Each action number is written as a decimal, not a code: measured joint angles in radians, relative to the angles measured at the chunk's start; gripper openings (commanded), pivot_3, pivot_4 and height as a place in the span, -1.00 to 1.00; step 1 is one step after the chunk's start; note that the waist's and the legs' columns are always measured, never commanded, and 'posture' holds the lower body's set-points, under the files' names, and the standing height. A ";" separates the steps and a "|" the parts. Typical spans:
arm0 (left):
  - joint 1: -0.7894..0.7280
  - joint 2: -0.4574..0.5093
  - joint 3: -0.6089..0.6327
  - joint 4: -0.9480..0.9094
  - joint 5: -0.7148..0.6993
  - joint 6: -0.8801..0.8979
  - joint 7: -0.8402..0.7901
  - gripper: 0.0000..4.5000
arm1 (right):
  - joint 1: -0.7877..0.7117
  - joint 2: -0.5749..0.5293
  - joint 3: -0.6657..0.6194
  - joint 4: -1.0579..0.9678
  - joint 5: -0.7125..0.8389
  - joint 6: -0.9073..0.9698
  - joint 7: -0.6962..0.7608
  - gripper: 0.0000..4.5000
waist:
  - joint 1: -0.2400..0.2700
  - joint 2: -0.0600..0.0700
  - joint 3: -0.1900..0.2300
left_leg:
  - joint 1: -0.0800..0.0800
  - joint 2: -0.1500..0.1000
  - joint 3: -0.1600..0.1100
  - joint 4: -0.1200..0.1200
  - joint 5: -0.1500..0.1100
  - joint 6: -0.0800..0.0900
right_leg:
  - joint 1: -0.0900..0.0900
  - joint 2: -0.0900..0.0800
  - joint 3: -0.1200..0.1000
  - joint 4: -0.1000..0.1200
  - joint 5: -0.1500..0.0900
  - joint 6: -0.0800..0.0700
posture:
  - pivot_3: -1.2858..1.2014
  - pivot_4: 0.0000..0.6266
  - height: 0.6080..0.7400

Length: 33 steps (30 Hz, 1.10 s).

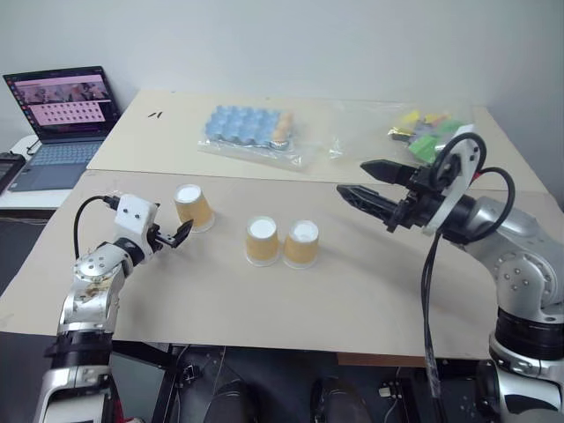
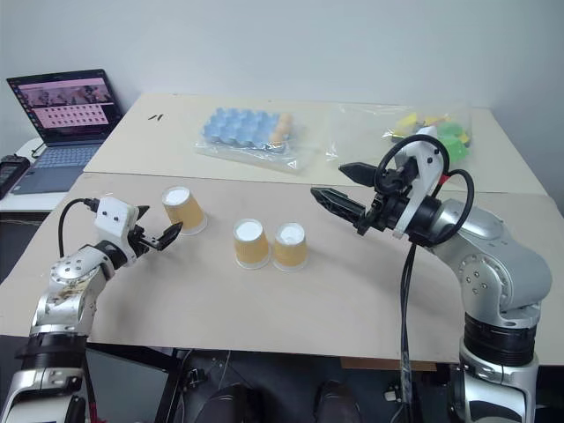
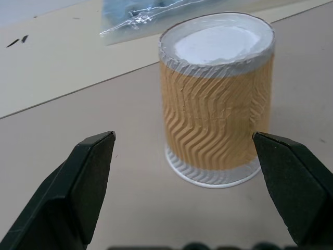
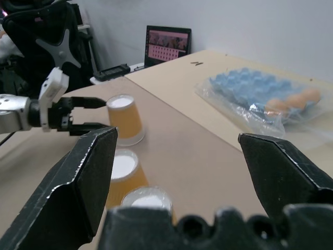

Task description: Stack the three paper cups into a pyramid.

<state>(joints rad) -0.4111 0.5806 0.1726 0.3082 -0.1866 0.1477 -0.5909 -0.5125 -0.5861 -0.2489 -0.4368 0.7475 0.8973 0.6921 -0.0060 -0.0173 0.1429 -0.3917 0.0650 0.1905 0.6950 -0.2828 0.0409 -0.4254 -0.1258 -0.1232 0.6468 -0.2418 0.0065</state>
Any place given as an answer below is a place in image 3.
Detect clear plastic bag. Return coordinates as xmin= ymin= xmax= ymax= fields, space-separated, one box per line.
xmin=98 ymin=0 xmax=333 ymax=47

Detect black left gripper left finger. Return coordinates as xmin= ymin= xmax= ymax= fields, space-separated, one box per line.
xmin=0 ymin=130 xmax=117 ymax=250

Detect brown ribbed paper cup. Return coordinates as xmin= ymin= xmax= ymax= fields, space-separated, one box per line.
xmin=158 ymin=12 xmax=276 ymax=190

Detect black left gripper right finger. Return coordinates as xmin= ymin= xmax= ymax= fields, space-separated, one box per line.
xmin=252 ymin=131 xmax=333 ymax=247

